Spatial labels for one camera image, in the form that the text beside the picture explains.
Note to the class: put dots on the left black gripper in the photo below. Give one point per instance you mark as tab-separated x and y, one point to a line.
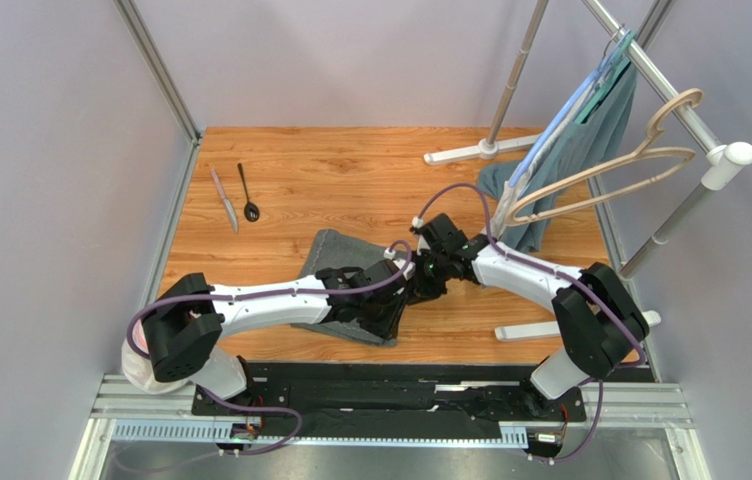
390	322

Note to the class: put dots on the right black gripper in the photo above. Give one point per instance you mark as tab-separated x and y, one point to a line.
429	283

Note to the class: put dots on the grey stitched cloth napkin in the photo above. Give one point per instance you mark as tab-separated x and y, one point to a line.
332	249

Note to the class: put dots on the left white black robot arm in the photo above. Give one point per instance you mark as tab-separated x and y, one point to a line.
174	339

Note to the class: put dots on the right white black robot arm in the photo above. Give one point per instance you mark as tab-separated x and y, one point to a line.
596	317

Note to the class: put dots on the black spoon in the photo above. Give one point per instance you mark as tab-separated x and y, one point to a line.
251	210

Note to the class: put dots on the teal hanging garment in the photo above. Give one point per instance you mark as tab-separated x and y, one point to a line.
592	138

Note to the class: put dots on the wooden clothes hanger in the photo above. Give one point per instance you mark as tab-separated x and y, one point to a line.
644	151

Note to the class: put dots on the white mesh laundry bag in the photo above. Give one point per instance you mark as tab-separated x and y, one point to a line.
139	372

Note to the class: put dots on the blue clothes hanger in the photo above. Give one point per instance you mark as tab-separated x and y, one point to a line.
589	91

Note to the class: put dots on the metal clothes rack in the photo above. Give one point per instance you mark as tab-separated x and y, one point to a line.
726	160

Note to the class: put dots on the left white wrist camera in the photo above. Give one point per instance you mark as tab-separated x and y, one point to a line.
399	259

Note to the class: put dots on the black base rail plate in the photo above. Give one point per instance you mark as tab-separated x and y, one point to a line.
405	401

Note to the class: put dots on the pink handled knife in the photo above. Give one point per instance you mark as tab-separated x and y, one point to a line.
226	202

